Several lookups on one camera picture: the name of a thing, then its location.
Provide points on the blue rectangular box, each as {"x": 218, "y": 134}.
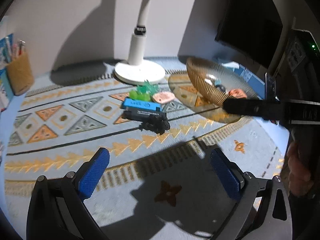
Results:
{"x": 128, "y": 102}

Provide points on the right hand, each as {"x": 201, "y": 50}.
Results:
{"x": 299, "y": 176}

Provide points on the black toy car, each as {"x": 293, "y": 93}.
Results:
{"x": 156, "y": 124}

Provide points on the black rectangular box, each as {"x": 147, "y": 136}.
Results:
{"x": 143, "y": 115}

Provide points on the pink oval eraser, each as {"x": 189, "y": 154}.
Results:
{"x": 163, "y": 97}

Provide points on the patterned table mat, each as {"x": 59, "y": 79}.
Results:
{"x": 156, "y": 186}

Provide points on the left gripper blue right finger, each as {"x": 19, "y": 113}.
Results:
{"x": 228, "y": 174}

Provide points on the brown pencil holder cup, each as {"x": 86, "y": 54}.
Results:
{"x": 19, "y": 74}

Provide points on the stack of books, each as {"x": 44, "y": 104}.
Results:
{"x": 6, "y": 90}

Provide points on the green toy piece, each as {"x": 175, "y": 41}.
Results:
{"x": 144, "y": 92}

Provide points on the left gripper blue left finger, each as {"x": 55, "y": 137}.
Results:
{"x": 91, "y": 171}

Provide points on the blue white tissue box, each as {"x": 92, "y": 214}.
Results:
{"x": 253, "y": 81}

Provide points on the black phone on stand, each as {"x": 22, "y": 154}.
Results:
{"x": 270, "y": 88}

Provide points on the white desk lamp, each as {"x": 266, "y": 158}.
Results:
{"x": 136, "y": 70}

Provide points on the amber ribbed glass bowl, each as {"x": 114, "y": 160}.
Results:
{"x": 214, "y": 81}

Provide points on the pink eraser block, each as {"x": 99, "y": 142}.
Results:
{"x": 237, "y": 93}

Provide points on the black monitor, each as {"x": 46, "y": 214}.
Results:
{"x": 253, "y": 27}

